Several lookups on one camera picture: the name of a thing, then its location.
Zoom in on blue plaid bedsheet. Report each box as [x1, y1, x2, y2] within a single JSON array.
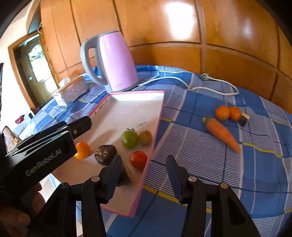
[[12, 65, 292, 237]]

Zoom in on white cut vegetable chunk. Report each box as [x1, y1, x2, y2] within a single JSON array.
[[238, 112, 250, 126]]

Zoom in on red tomato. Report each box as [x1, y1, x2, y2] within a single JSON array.
[[130, 151, 147, 170]]

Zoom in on orange mandarin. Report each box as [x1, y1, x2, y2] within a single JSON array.
[[229, 106, 241, 121], [215, 105, 230, 121]]

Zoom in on orange yellow tomato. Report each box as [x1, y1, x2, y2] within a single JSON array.
[[74, 142, 90, 160]]

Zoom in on pink electric kettle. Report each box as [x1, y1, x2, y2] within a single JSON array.
[[80, 31, 139, 93]]

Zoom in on wooden headboard panels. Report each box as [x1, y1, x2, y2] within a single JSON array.
[[29, 1, 291, 111]]

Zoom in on green tomato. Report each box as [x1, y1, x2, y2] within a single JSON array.
[[121, 129, 139, 149]]

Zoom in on patterned tissue box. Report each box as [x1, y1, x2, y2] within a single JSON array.
[[53, 76, 89, 107]]

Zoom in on yellowish round fruit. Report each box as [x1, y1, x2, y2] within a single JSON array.
[[139, 130, 152, 146]]

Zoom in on white power cable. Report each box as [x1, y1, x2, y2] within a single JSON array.
[[137, 73, 240, 96]]

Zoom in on pink white tray box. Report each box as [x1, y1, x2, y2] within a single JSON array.
[[53, 90, 164, 217]]

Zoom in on dark round beetroot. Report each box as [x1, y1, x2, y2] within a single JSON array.
[[95, 144, 117, 166]]

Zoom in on orange carrot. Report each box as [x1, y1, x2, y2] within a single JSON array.
[[202, 117, 241, 153]]

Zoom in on cut dark eggplant piece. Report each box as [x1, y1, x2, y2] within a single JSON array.
[[117, 163, 131, 187]]

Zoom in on person's hand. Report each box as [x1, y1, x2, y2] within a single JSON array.
[[1, 183, 45, 236]]

